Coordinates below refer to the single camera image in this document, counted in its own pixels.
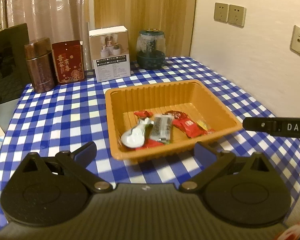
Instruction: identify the small red candy packet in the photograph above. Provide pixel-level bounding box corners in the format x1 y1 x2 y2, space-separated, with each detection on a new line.
203 128 215 135

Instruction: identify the yellow candy packet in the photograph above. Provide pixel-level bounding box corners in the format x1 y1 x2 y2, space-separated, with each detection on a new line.
197 120 210 131

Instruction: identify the bright red snack packet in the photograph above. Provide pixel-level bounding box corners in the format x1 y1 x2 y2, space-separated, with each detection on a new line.
173 118 205 138

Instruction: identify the dark red snack packet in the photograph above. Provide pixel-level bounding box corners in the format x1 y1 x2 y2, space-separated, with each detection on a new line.
164 110 189 120

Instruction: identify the grey striped snack packet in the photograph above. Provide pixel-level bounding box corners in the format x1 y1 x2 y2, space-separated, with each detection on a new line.
149 114 174 144

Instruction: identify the white bone-shaped snack packet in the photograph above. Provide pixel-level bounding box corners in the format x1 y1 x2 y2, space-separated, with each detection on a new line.
121 118 153 148

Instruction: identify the red candy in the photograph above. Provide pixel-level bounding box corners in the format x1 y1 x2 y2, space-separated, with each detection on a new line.
135 139 165 151

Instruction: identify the orange plastic tray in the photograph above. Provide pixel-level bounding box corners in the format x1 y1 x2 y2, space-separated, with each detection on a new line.
104 78 244 162

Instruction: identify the brown cylindrical canister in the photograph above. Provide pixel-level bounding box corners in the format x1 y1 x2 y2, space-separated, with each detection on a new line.
24 37 57 93

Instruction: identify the red chinese tea tin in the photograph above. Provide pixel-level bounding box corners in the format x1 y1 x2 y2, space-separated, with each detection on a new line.
52 40 85 85

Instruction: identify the black monitor screen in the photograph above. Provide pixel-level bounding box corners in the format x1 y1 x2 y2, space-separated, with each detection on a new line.
0 23 31 104

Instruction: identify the right beige power socket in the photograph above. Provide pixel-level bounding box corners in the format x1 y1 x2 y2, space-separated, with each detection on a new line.
228 4 247 28

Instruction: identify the beige power socket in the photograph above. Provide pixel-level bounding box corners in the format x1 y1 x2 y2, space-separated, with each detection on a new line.
228 4 247 28
213 2 229 23

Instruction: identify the white product box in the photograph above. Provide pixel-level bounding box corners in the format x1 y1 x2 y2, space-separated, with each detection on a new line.
89 25 130 82

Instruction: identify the left beige power socket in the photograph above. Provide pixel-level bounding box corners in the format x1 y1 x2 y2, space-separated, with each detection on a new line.
213 2 229 23

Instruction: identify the green glass jar humidifier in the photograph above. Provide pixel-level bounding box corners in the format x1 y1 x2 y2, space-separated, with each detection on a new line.
136 28 166 70

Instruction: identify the beige curtain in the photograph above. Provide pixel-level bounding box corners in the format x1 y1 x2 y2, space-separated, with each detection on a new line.
0 0 92 70

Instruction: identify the wooden wall panel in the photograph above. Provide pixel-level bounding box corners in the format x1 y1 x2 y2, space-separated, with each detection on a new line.
94 0 196 61

